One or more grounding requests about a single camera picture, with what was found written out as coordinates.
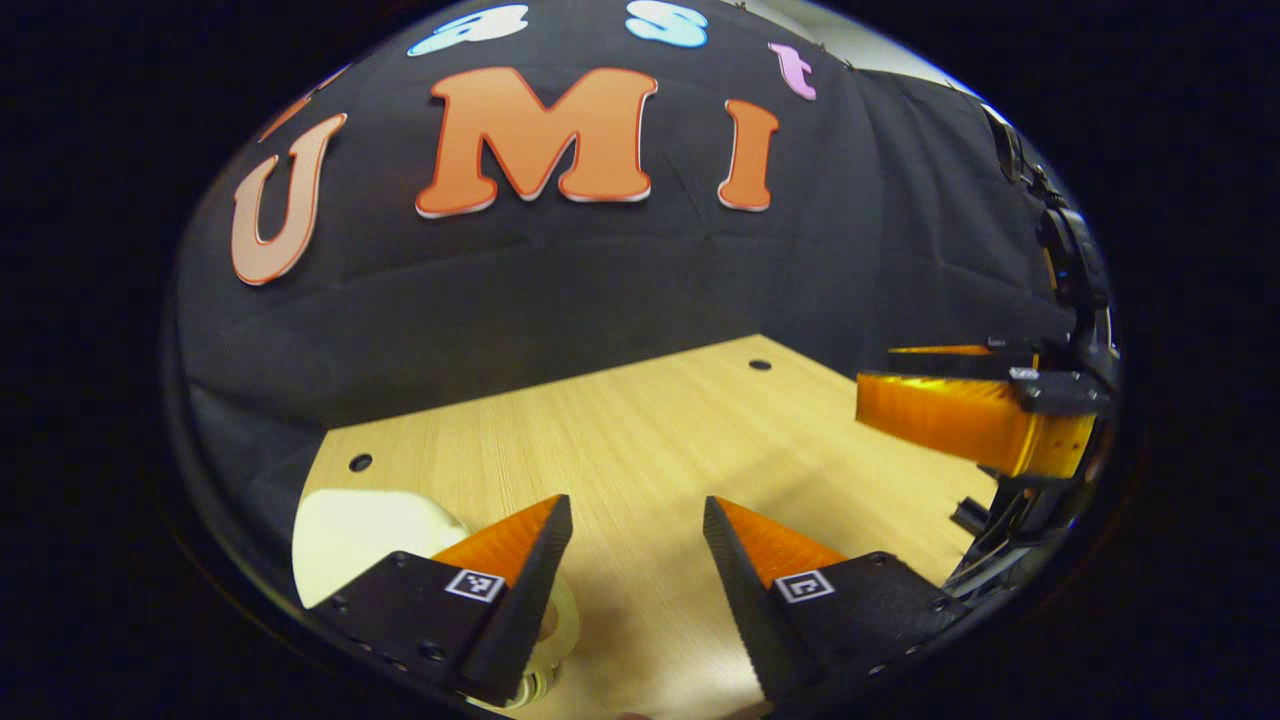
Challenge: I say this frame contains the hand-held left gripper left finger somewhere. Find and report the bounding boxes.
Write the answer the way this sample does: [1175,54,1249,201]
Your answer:
[310,494,576,707]

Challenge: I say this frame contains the cream yellow small suitcase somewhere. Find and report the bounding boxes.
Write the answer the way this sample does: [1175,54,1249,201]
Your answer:
[292,488,581,713]

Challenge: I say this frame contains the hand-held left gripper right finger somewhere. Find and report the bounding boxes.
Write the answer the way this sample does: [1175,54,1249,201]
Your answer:
[703,495,976,706]

